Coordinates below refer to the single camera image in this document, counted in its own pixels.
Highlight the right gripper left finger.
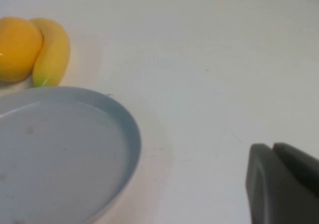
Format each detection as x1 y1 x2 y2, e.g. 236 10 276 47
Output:
245 143 319 224

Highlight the yellow toy banana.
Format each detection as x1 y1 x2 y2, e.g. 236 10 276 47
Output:
29 18 71 88

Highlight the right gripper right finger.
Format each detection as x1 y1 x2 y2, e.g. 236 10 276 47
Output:
272 142 319 184

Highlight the orange-yellow toy mango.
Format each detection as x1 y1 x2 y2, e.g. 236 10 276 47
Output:
0 16 44 83

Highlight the grey round plate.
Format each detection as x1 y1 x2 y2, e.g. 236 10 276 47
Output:
0 86 142 224

